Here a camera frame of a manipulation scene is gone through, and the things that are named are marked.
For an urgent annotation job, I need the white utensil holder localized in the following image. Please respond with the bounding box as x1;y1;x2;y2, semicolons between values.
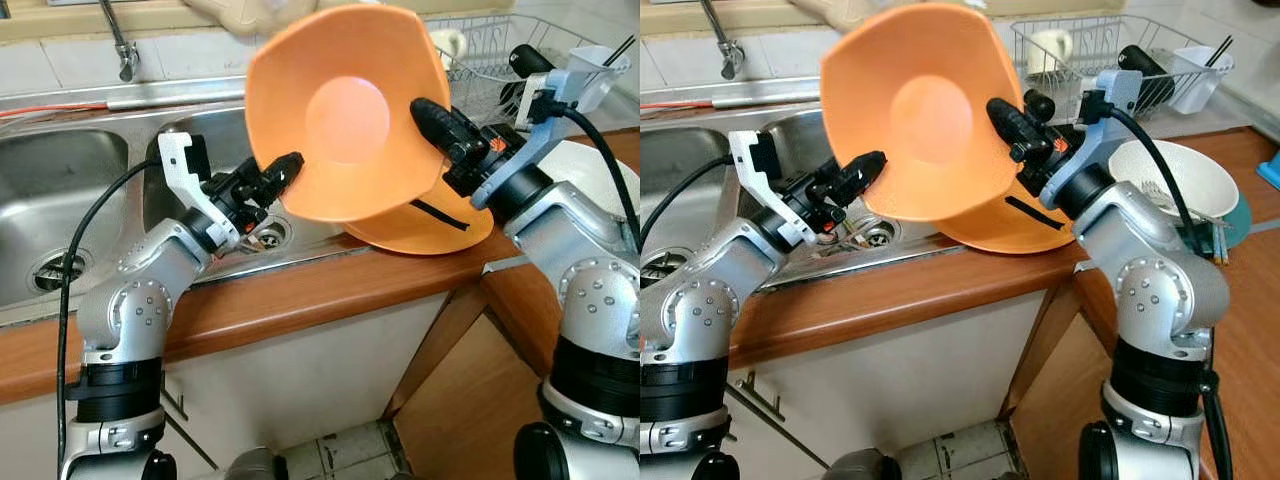
1169;44;1227;114
567;44;617;114

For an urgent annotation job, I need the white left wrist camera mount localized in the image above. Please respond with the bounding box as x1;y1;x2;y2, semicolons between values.
727;129;807;252
157;131;240;252

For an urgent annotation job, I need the teal plate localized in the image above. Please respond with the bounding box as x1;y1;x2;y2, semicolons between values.
1194;189;1252;252

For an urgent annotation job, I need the black flask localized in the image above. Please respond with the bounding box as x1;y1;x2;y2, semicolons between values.
509;43;557;82
1117;43;1177;112

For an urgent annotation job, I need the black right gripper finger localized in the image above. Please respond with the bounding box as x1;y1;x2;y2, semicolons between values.
409;96;484;162
985;96;1054;162

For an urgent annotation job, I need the orange bowl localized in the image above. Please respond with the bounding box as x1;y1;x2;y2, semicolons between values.
244;2;452;224
819;2;1032;224

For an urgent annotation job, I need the stainless steel sink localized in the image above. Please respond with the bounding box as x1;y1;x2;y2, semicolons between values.
640;99;947;292
0;99;352;312

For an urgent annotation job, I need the grey drain tray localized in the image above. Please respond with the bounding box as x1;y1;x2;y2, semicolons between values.
1150;95;1263;137
585;85;641;132

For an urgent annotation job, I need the wire dish rack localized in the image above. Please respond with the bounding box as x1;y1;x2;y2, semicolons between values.
429;11;634;127
1009;14;1237;122

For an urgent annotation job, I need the orange wooden countertop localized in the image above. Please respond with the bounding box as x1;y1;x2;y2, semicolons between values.
727;124;1280;480
0;130;641;407

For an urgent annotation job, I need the orange plate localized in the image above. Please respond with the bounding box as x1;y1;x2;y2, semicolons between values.
344;174;497;257
934;179;1087;255

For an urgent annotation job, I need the metal faucet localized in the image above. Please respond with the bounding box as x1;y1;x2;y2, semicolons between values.
97;0;142;84
699;0;747;82

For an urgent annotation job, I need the grey robot leg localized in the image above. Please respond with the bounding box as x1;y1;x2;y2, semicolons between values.
824;449;907;480
227;447;292;480

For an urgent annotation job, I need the metal cabinet handle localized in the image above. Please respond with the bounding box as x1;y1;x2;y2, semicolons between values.
734;374;832;472
159;384;217;472

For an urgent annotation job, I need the black flat strip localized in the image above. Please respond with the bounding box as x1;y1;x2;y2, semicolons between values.
411;197;472;234
1004;194;1067;230

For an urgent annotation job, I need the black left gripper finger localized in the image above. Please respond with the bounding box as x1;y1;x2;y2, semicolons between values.
243;189;287;220
255;151;305;197
838;151;889;197
826;189;870;220

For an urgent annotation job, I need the wooden corner cabinet door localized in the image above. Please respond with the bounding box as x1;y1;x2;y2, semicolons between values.
391;311;547;480
1004;314;1112;480

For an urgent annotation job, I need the sink drain strainer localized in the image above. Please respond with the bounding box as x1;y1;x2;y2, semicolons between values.
29;249;92;297
640;247;692;287

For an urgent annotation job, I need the cutlery with coloured handle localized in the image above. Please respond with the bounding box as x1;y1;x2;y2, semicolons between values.
1194;214;1237;264

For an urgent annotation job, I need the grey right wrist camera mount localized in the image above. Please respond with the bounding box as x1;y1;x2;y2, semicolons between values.
1039;69;1157;209
469;69;592;212

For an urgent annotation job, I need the cream mug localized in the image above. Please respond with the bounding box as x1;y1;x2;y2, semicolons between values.
431;27;470;70
1026;27;1074;77

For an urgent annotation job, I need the white bowl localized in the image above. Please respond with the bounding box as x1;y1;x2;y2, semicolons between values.
539;139;641;217
1107;139;1242;224

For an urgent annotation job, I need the beige hanging cloth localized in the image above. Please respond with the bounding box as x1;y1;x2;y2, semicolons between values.
789;0;902;32
184;0;302;37

